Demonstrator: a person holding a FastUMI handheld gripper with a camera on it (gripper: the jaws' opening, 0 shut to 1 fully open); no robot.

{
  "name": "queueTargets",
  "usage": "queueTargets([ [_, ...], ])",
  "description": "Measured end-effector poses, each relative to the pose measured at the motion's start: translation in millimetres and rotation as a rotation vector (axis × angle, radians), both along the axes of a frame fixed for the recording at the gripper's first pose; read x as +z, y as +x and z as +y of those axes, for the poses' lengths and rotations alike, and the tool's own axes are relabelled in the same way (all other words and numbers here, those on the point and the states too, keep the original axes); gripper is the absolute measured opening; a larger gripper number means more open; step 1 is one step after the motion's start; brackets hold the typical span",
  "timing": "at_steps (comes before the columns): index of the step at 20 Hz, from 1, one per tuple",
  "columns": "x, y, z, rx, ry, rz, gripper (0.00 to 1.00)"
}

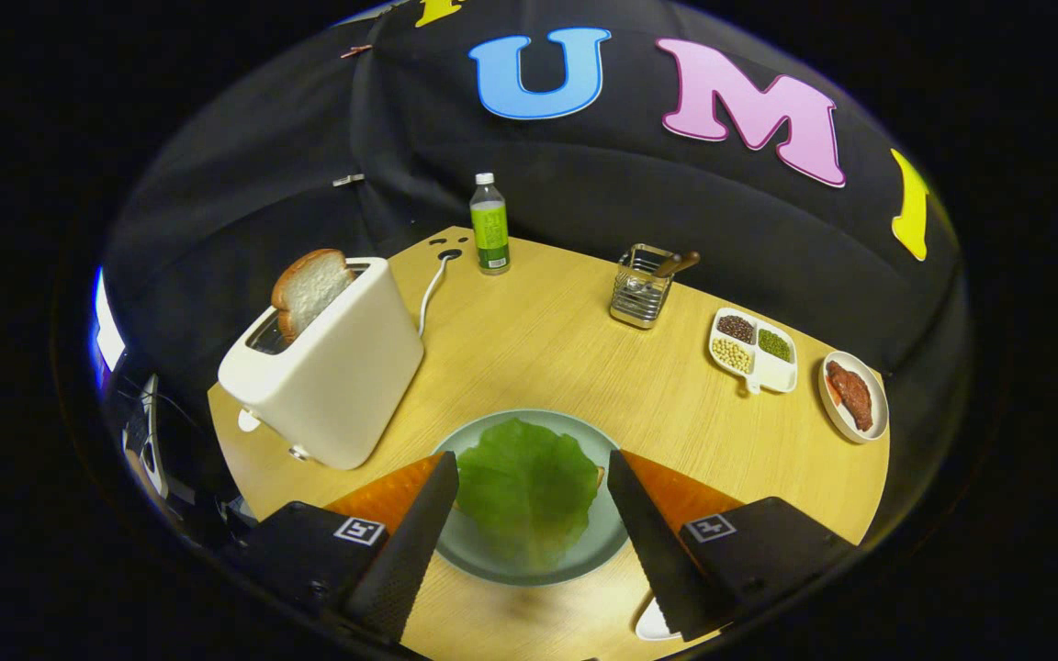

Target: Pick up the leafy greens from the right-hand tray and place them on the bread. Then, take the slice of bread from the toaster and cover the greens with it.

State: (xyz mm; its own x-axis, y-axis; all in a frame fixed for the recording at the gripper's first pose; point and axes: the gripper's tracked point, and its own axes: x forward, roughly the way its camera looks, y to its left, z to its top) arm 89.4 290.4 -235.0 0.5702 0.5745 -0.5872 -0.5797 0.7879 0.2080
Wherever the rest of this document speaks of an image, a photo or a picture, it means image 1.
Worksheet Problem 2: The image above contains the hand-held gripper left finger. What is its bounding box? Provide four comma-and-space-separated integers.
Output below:
235, 450, 461, 645

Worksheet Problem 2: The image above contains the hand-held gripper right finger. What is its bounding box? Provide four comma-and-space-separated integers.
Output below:
608, 449, 861, 644

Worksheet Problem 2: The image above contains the green lettuce leaf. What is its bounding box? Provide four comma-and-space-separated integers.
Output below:
456, 418, 602, 566

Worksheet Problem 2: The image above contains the toasted bread slice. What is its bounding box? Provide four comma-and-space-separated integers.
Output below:
271, 248, 357, 343

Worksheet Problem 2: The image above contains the white leaf-shaped plate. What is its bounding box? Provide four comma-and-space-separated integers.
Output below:
635, 597, 682, 642

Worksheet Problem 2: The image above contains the pale green round plate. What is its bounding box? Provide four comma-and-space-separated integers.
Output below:
431, 409, 631, 587

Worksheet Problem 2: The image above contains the white toaster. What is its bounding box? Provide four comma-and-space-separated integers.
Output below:
218, 257, 425, 472

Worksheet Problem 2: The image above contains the pile of yellow soybeans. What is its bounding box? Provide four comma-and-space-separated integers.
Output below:
712, 338, 754, 375

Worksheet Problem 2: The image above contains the white divided dish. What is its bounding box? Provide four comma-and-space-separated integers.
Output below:
708, 307, 799, 397

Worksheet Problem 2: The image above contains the red meat slice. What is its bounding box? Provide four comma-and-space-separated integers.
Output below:
826, 360, 874, 432

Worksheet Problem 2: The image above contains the round white plate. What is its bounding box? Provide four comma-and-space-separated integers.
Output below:
817, 351, 890, 445

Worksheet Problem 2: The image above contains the green label drink bottle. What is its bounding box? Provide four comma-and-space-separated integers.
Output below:
469, 173, 512, 276

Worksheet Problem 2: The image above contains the metal wire utensil holder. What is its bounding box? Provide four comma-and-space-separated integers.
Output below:
609, 243, 677, 330

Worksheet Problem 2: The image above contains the white toaster cable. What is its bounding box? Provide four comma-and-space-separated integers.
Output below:
417, 255, 452, 338

